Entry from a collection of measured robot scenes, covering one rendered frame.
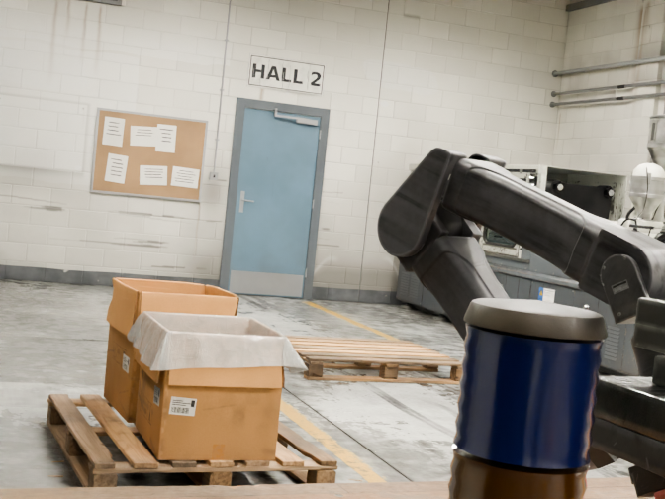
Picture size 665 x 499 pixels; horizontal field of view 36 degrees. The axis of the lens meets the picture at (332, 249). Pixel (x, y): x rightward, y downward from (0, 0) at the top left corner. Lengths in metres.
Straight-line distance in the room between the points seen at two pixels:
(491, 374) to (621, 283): 0.63
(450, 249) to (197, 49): 10.57
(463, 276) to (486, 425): 0.74
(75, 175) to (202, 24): 2.15
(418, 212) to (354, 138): 10.97
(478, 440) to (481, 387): 0.01
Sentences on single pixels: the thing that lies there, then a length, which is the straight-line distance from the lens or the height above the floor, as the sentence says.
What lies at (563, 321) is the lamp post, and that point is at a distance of 0.27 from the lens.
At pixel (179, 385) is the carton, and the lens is 4.02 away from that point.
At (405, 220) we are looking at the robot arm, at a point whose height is 1.20.
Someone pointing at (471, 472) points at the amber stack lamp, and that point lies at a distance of 0.28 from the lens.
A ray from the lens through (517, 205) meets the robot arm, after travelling 0.98.
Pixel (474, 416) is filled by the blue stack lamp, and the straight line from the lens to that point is 0.28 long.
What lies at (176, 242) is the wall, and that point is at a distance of 11.46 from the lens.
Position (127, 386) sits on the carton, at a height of 0.29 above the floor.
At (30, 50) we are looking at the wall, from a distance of 11.31.
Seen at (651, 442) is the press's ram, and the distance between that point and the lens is 0.52.
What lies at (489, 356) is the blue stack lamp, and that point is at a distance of 0.28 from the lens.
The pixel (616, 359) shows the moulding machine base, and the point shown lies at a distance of 8.33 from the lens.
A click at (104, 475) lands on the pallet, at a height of 0.10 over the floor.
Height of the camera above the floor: 1.22
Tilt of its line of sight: 3 degrees down
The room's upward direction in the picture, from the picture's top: 6 degrees clockwise
